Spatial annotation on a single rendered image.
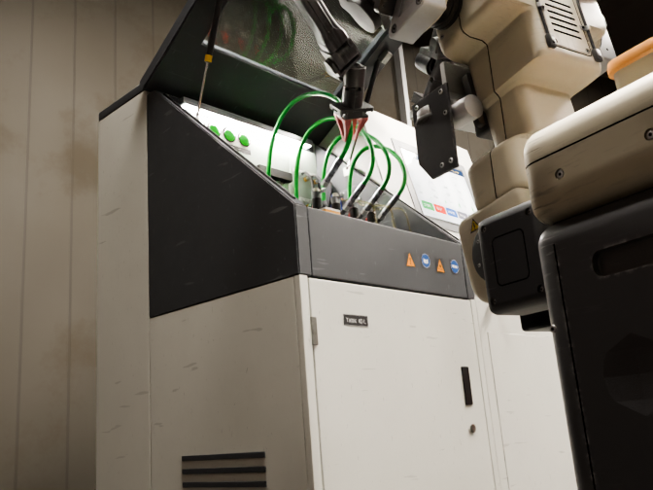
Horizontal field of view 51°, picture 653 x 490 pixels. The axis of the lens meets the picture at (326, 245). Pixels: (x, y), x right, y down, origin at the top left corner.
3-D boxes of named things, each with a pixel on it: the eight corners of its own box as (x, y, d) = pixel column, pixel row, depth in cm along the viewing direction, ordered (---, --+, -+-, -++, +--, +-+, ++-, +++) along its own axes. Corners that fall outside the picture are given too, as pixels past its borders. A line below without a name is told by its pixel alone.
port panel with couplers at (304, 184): (301, 244, 224) (295, 156, 232) (294, 247, 227) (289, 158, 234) (329, 250, 234) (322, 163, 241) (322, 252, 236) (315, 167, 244)
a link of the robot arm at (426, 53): (437, 38, 175) (465, 36, 178) (412, 26, 183) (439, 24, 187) (430, 85, 181) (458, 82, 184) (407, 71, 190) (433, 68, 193)
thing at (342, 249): (312, 275, 150) (307, 205, 154) (298, 280, 153) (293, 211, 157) (467, 298, 194) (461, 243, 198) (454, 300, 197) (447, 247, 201)
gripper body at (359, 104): (328, 110, 185) (330, 82, 181) (361, 106, 189) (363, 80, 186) (340, 117, 180) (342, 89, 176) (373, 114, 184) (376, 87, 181)
